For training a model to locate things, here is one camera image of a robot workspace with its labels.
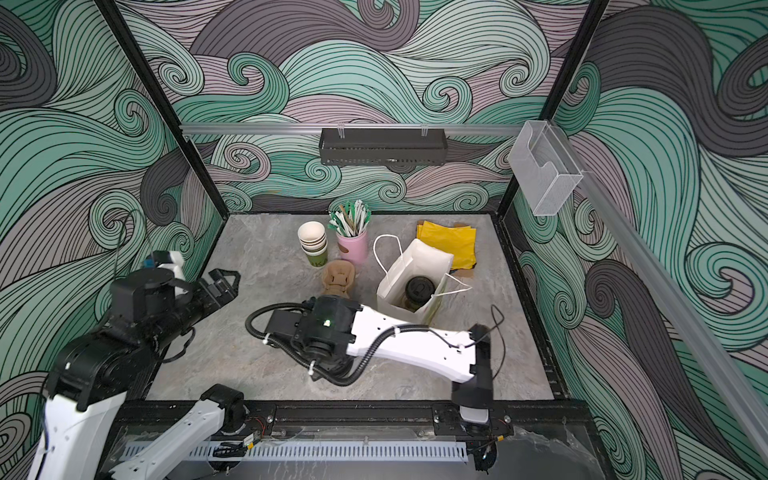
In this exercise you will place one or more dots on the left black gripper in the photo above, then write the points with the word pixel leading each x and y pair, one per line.
pixel 230 289

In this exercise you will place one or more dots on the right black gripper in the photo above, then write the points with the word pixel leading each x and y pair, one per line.
pixel 317 367

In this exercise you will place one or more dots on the green paper coffee cup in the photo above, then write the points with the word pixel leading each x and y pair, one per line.
pixel 414 305

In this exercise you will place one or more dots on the white paper takeout bag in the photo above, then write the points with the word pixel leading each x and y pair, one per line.
pixel 418 259

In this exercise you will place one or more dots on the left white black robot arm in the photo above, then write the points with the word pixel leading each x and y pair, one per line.
pixel 93 374

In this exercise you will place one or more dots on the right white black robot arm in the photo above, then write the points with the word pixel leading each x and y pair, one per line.
pixel 462 357

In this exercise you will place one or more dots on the brown pulp cup carrier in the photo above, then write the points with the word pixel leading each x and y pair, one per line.
pixel 338 278

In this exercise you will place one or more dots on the pink cup holder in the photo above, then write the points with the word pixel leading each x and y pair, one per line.
pixel 353 249

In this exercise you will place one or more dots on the stack of green paper cups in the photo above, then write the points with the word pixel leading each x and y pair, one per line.
pixel 313 241

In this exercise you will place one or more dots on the yellow napkin stack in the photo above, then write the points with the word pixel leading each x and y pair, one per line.
pixel 458 241

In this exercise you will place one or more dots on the white slotted cable duct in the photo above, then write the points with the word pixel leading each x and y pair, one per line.
pixel 343 451

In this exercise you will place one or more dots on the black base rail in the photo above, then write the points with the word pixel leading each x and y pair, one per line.
pixel 437 416

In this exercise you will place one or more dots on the black wall-mounted tray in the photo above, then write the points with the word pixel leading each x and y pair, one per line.
pixel 382 147

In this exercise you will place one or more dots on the clear acrylic wall holder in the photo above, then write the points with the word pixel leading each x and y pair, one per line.
pixel 545 165

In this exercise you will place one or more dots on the aluminium rail right wall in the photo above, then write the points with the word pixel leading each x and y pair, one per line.
pixel 738 394

